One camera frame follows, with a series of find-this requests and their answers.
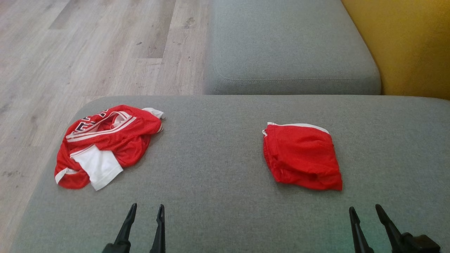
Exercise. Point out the small grey sofa cushion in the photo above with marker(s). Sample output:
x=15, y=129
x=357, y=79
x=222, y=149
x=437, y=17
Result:
x=288, y=45

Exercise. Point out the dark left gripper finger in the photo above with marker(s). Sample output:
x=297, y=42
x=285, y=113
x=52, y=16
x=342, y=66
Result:
x=159, y=235
x=124, y=235

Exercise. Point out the red lettered basketball jersey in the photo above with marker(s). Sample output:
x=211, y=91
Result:
x=119, y=140

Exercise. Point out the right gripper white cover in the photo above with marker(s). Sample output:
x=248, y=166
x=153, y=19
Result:
x=420, y=245

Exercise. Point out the red white-striped basketball shorts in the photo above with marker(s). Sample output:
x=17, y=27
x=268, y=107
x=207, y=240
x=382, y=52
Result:
x=302, y=154

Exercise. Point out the large grey sofa seat cushion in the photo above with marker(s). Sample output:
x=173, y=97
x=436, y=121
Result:
x=218, y=168

